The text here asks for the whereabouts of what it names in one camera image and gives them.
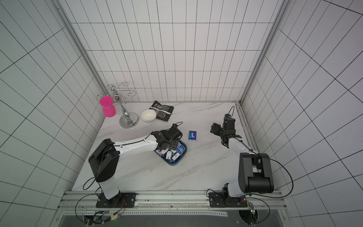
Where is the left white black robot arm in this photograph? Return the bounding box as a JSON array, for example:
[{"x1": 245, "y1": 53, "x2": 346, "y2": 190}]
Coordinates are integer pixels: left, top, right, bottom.
[{"x1": 88, "y1": 122, "x2": 187, "y2": 209}]

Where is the chrome cup holder stand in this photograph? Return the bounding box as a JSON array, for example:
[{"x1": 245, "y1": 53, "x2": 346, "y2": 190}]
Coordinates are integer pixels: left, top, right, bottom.
[{"x1": 97, "y1": 82, "x2": 139, "y2": 129}]

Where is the pink plastic cup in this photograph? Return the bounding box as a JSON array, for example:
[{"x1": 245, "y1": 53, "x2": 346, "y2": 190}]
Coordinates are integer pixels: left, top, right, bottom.
[{"x1": 99, "y1": 96, "x2": 116, "y2": 118}]

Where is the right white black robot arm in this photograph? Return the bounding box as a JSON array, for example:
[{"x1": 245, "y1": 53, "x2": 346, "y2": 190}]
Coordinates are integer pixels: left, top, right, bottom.
[{"x1": 210, "y1": 113, "x2": 275, "y2": 207}]

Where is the dark blue Tempo tissue pack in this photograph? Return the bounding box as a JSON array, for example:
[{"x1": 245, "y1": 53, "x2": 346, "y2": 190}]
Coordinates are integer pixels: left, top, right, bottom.
[{"x1": 188, "y1": 131, "x2": 197, "y2": 142}]

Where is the white ceramic bowl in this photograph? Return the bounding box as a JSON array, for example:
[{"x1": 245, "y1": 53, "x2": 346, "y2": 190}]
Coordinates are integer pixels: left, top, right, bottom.
[{"x1": 140, "y1": 109, "x2": 157, "y2": 122}]

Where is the teal plastic storage box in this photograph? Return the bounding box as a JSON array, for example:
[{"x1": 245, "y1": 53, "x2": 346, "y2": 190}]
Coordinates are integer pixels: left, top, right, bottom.
[{"x1": 154, "y1": 141, "x2": 188, "y2": 166}]

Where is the black snack packet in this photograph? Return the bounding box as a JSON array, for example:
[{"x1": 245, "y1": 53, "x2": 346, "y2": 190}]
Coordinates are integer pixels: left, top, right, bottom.
[{"x1": 149, "y1": 101, "x2": 174, "y2": 122}]

